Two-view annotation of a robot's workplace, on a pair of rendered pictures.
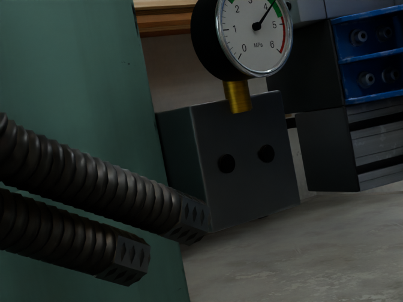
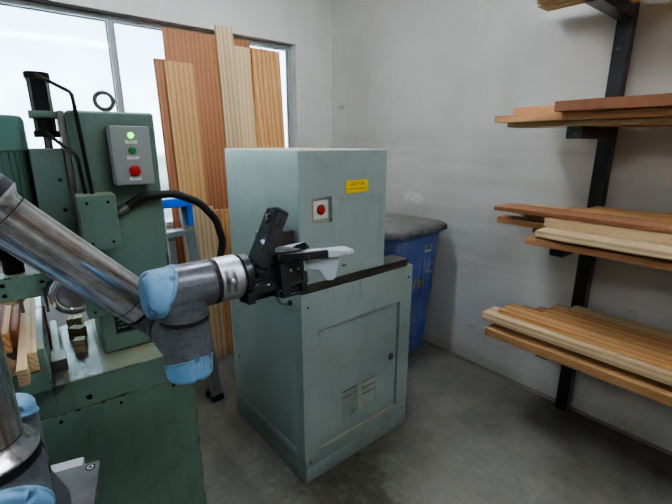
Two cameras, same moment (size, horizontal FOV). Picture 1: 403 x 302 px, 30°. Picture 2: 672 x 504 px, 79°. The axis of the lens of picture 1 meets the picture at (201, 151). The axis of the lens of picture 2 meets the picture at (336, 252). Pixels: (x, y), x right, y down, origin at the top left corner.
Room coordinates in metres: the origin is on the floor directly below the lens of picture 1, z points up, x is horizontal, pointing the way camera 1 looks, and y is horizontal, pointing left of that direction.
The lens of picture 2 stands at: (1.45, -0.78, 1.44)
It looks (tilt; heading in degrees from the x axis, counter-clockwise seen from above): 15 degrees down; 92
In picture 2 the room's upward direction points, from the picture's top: straight up
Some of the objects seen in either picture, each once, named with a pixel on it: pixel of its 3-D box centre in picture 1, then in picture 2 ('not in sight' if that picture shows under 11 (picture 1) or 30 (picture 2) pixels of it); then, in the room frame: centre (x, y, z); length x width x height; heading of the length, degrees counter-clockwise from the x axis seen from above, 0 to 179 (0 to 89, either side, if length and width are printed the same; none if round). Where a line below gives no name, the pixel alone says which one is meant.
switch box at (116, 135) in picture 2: not in sight; (130, 155); (0.82, 0.39, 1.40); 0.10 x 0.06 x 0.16; 38
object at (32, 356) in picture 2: not in sight; (33, 319); (0.50, 0.30, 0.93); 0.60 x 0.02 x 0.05; 128
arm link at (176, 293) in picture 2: not in sight; (180, 290); (1.18, -0.19, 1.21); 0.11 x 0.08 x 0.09; 41
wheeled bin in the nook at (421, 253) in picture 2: not in sight; (383, 287); (1.67, 1.83, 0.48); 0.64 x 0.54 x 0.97; 134
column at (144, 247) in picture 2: not in sight; (122, 230); (0.71, 0.48, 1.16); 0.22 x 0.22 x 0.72; 38
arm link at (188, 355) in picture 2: not in sight; (184, 342); (1.17, -0.18, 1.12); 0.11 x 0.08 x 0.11; 131
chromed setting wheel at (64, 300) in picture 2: not in sight; (74, 293); (0.66, 0.28, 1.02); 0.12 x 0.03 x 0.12; 38
